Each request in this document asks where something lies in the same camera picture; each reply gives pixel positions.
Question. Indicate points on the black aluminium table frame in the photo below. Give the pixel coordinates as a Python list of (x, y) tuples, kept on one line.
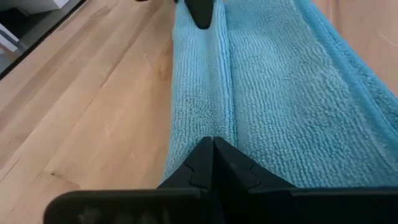
[(42, 40)]

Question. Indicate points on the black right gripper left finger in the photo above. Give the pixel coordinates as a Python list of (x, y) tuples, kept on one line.
[(186, 196)]

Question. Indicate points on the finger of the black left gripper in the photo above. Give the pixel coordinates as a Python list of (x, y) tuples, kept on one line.
[(206, 11), (193, 11)]

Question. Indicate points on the blue microfiber towel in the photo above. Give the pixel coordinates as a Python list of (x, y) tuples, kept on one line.
[(280, 93)]

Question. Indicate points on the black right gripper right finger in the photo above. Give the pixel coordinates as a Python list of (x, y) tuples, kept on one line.
[(248, 193)]

